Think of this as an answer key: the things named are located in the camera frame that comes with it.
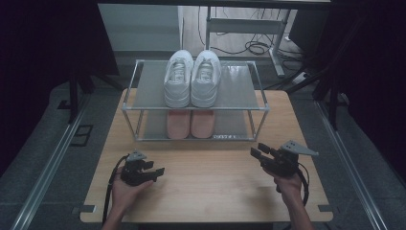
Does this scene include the person's right hand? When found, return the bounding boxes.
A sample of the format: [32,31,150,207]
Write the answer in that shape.
[263,167,304,201]

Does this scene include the black stand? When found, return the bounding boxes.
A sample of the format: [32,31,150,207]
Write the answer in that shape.
[66,61,124,125]
[264,54,350,131]

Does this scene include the dark box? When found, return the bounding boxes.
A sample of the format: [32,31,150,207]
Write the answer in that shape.
[288,9,333,56]

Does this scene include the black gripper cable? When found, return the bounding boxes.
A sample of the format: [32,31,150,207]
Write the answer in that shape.
[101,154,129,225]
[296,162,311,208]

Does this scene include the aluminium floor rail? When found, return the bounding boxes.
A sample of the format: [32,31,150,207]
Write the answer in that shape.
[313,99,390,230]
[10,95,93,230]

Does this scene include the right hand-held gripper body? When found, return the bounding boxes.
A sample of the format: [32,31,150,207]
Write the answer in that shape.
[260,139,320,179]

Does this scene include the dark curtain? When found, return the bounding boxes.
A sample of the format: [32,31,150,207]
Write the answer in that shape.
[0,0,120,178]
[319,0,406,181]

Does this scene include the black floor cables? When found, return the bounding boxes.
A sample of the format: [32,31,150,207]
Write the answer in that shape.
[196,6,305,64]

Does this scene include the white desk frame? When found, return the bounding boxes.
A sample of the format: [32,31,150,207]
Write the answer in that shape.
[203,6,287,79]

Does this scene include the white power strip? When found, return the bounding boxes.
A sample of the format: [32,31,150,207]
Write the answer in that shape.
[291,72,311,85]

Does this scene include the white cabinet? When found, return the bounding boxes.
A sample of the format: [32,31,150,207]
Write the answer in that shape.
[97,3,185,53]

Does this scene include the grey metal shoe rack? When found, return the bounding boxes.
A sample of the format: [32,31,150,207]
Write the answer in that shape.
[121,58,271,143]

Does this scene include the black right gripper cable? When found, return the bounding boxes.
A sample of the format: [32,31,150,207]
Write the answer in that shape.
[296,162,311,208]

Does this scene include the pink slipper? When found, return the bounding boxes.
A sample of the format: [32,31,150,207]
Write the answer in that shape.
[166,109,192,141]
[190,109,216,140]

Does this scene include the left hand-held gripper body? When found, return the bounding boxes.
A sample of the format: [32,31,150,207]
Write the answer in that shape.
[120,149,158,187]

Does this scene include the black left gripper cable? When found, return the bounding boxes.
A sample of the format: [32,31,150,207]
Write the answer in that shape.
[101,154,129,225]

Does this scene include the white sneaker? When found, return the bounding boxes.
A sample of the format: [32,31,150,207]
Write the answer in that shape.
[163,49,194,109]
[190,49,222,109]

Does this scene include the person's left hand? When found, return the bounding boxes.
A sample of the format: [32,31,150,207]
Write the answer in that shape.
[111,166,155,215]

